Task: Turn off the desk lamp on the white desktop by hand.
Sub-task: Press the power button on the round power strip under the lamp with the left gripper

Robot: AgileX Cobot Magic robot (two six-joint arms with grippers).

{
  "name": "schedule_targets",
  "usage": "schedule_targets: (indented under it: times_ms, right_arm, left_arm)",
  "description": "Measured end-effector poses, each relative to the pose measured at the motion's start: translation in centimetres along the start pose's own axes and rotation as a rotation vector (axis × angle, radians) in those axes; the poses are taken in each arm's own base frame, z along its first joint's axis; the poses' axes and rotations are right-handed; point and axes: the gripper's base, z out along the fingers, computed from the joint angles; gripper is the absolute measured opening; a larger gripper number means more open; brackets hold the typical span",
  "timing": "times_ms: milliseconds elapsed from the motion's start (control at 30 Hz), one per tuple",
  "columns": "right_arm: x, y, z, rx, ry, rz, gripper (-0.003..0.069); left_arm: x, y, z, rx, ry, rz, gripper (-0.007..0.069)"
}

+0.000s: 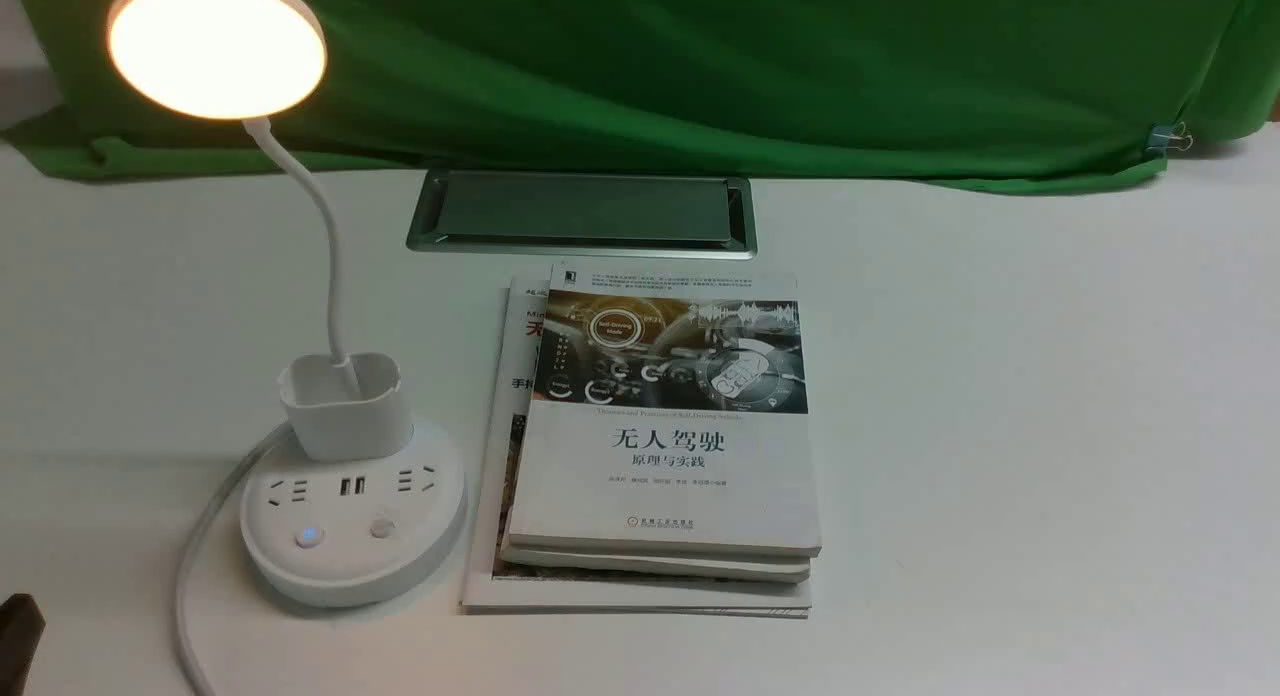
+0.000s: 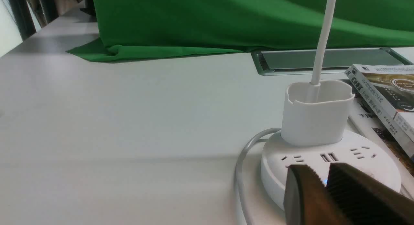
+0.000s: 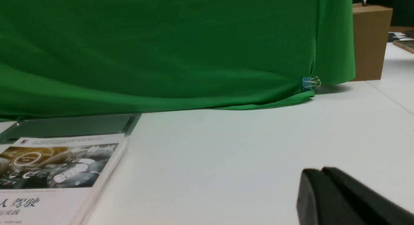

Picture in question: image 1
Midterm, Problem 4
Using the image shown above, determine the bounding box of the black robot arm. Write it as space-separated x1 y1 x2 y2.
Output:
1 594 46 695

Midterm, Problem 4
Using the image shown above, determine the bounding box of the green backdrop cloth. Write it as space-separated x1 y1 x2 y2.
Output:
0 0 1280 196

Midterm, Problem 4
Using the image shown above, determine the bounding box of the white desk lamp with socket base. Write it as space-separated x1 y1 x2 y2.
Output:
106 0 467 608

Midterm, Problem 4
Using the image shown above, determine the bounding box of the middle white book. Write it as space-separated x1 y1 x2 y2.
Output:
495 540 812 585

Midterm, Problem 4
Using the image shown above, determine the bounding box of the top white self-driving book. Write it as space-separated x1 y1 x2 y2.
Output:
507 260 822 559

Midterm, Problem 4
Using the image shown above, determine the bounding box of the bottom white magazine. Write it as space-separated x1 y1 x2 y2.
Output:
461 276 813 619

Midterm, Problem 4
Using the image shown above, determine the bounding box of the blue binder clip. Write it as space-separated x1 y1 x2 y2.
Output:
1144 122 1196 157

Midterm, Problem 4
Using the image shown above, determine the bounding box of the silver desk cable hatch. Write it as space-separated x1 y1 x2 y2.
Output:
404 168 759 260

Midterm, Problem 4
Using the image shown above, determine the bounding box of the white lamp power cable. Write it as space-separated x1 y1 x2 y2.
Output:
174 423 294 696

